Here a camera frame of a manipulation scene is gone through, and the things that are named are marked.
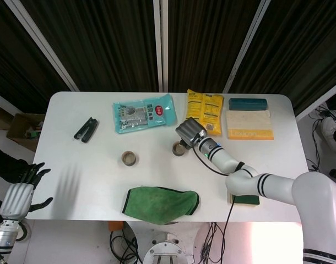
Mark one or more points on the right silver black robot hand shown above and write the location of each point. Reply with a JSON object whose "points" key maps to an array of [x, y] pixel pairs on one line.
{"points": [[190, 130]]}

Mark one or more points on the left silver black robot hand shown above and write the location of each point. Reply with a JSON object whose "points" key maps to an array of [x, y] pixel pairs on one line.
{"points": [[16, 199]]}

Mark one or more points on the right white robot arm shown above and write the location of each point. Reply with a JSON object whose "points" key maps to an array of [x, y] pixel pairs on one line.
{"points": [[267, 184]]}

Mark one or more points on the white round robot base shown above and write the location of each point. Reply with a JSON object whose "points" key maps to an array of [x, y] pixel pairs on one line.
{"points": [[163, 251]]}

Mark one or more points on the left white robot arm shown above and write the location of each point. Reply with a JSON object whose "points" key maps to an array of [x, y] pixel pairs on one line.
{"points": [[4, 239]]}

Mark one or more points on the dark cup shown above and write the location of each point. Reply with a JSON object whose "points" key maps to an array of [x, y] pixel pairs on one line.
{"points": [[177, 151], [129, 159]]}

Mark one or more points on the yellow snack bag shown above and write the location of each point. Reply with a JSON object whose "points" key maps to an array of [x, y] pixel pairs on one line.
{"points": [[205, 110]]}

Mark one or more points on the teal cleaning cloth package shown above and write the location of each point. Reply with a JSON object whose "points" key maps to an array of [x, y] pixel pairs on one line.
{"points": [[143, 114]]}

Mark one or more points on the orange flat box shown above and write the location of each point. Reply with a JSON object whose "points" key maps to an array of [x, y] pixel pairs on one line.
{"points": [[250, 121]]}

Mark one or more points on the teal rectangular case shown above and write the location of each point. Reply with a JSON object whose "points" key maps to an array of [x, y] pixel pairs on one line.
{"points": [[248, 104]]}

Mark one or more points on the cardboard box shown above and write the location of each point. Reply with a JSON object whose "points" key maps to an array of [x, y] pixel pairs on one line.
{"points": [[22, 129]]}

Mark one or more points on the green microfiber cloth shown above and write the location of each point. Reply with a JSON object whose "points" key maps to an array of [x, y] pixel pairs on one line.
{"points": [[159, 204]]}

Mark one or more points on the green yellow sponge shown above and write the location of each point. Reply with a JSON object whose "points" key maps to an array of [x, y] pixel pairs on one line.
{"points": [[248, 200]]}

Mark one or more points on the dark pleated curtain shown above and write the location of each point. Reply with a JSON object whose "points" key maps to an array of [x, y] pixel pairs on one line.
{"points": [[308, 41], [13, 55], [102, 41], [206, 41]]}

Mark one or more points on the black stapler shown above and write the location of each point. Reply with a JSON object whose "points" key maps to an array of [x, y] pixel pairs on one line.
{"points": [[86, 130]]}

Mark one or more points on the orange floor object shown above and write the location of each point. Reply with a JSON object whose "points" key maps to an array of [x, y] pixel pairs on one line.
{"points": [[114, 226]]}

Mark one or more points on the white shoe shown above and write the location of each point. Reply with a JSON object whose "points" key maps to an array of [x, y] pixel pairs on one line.
{"points": [[329, 129]]}

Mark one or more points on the white partition frame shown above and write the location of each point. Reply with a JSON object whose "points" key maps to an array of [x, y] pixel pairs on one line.
{"points": [[316, 104], [49, 55], [156, 55], [242, 55]]}

